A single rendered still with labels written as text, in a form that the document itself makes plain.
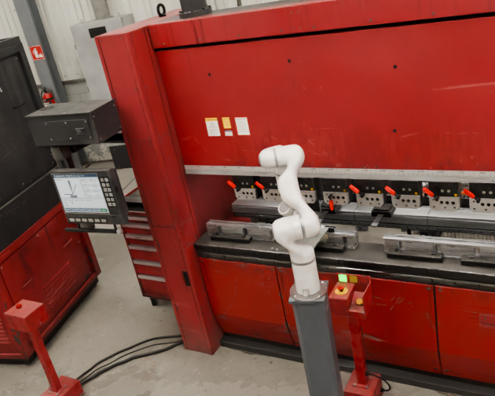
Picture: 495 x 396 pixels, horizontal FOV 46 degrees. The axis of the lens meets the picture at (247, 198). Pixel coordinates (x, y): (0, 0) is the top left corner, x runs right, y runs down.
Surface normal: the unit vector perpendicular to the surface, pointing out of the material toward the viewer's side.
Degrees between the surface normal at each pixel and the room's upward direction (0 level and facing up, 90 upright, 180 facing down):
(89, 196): 90
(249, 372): 0
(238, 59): 90
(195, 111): 90
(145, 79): 90
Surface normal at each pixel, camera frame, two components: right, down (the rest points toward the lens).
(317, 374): -0.24, 0.44
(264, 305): -0.47, 0.44
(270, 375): -0.18, -0.90
